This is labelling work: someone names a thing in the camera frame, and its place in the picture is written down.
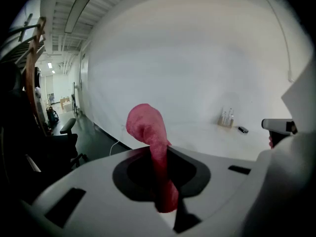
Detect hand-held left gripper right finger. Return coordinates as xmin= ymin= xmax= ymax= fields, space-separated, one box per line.
xmin=167 ymin=146 xmax=259 ymax=237

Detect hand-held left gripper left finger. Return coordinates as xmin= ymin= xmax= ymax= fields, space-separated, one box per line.
xmin=32 ymin=146 xmax=176 ymax=237

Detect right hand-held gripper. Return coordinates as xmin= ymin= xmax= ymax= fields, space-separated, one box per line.
xmin=261 ymin=58 xmax=316 ymax=138

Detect pink cloth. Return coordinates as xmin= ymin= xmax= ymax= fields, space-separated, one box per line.
xmin=125 ymin=103 xmax=179 ymax=214

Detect white tabletop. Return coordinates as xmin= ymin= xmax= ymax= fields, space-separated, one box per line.
xmin=120 ymin=121 xmax=294 ymax=162

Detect black office chair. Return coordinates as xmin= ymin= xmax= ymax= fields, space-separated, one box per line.
xmin=0 ymin=62 xmax=87 ymax=204

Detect cardboard boxes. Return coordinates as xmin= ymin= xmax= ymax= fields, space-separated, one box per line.
xmin=60 ymin=97 xmax=73 ymax=113

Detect wooden stair railing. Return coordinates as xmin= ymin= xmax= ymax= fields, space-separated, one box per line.
xmin=25 ymin=16 xmax=49 ymax=137

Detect dark metal staircase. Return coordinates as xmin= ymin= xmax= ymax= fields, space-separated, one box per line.
xmin=0 ymin=13 xmax=46 ymax=70

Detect long ceiling lamp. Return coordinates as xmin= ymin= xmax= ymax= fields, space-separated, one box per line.
xmin=64 ymin=0 xmax=93 ymax=34

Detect white cable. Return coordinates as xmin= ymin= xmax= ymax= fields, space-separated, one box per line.
xmin=109 ymin=140 xmax=122 ymax=156

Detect white wall conduit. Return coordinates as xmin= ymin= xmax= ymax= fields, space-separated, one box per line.
xmin=261 ymin=0 xmax=296 ymax=83

